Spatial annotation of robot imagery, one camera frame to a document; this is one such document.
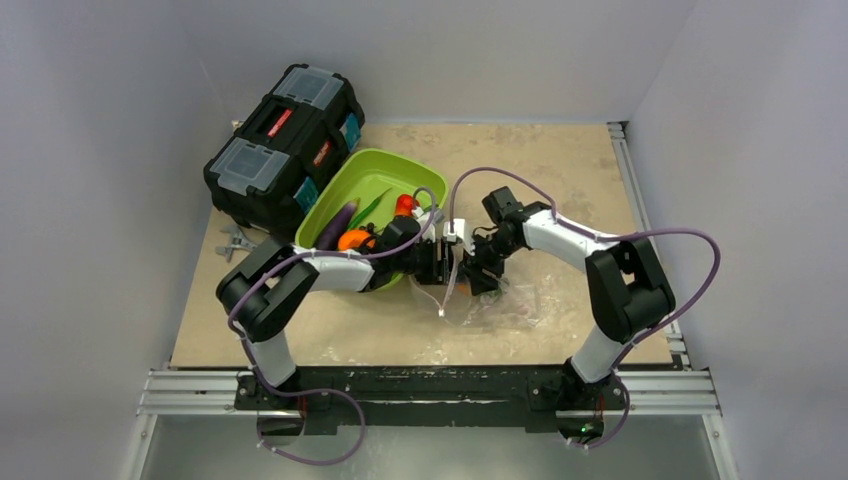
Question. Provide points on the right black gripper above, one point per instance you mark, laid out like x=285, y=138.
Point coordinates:
x=473, y=266

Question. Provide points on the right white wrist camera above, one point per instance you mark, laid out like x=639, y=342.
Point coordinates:
x=458, y=232

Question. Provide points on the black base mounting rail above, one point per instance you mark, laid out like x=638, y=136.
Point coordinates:
x=536, y=398

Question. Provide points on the clear zip top bag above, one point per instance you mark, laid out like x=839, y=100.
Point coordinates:
x=513, y=305

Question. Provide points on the red handled adjustable wrench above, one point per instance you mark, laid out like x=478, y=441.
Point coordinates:
x=237, y=240

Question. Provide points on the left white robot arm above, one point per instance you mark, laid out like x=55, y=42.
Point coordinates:
x=263, y=292

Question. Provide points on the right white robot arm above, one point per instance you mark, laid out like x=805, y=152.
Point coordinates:
x=628, y=290

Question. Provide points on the purple fake eggplant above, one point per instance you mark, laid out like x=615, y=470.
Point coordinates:
x=336, y=226

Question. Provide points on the orange fake orange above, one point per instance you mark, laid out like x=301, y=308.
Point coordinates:
x=357, y=239

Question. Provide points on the lime green plastic tray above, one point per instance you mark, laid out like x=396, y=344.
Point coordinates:
x=365, y=175

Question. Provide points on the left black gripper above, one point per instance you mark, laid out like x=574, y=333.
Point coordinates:
x=438, y=271

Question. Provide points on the black plastic toolbox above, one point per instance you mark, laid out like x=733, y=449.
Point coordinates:
x=272, y=170

